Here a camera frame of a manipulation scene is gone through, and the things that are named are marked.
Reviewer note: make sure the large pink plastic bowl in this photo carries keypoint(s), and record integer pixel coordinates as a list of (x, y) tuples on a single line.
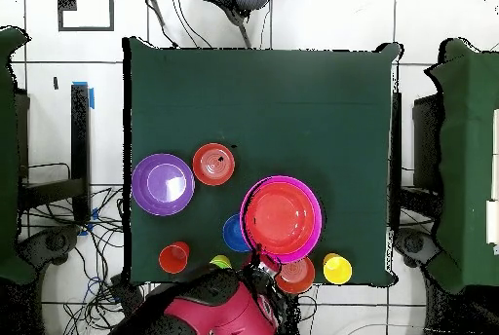
[(317, 233)]

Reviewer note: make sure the small orange plastic bowl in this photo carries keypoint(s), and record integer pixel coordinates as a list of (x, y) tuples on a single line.
[(206, 173), (296, 276)]

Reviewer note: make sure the yellow plastic cup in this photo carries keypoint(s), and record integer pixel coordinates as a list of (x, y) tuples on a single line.
[(220, 260), (338, 270)]

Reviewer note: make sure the blue tape strip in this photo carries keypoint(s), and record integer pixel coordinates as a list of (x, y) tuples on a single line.
[(91, 99)]

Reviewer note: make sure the black stand base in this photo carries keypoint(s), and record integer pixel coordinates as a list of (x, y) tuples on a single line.
[(54, 242), (413, 243)]

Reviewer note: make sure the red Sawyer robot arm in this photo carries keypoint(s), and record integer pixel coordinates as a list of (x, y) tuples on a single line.
[(226, 307)]

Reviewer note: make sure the black power strip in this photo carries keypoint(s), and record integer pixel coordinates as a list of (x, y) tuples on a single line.
[(124, 292)]

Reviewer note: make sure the blue plastic bowl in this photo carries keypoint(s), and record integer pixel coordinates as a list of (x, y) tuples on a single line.
[(232, 233)]

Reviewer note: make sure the dark green tablecloth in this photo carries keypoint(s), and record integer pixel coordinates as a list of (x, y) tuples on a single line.
[(218, 89), (468, 156), (7, 156)]

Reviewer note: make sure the light orange plastic cup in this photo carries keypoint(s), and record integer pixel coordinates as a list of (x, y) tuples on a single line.
[(328, 256)]

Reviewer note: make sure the large orange plastic bowl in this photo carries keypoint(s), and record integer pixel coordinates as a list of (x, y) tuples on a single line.
[(280, 218)]

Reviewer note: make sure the purple plastic bowl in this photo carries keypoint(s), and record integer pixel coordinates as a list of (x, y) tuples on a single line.
[(142, 194)]

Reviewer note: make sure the black metal frame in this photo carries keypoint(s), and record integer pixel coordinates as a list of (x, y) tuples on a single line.
[(80, 136)]

